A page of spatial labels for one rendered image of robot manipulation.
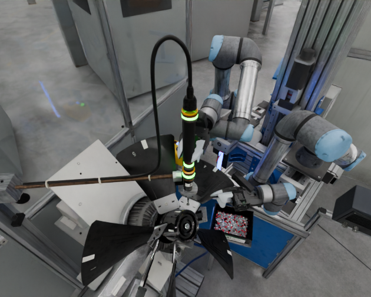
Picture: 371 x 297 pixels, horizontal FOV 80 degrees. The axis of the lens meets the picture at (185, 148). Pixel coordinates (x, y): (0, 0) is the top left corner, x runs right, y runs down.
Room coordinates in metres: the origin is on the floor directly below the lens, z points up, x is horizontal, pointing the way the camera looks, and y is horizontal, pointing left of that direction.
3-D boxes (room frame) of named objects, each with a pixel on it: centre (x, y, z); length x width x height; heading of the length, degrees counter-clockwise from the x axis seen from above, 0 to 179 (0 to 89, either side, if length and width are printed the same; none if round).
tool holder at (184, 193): (0.47, 0.00, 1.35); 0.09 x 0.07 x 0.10; 95
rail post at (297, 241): (0.52, -0.65, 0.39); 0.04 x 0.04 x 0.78; 60
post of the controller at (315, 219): (0.52, -0.65, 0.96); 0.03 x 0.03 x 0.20; 60
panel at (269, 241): (0.74, -0.28, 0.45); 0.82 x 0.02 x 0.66; 60
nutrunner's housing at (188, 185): (0.47, -0.01, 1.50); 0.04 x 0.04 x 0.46
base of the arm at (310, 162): (0.86, -0.72, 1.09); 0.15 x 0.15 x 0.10
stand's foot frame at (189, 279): (0.46, 0.23, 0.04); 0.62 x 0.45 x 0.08; 60
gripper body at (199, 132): (0.59, -0.05, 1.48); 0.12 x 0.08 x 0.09; 160
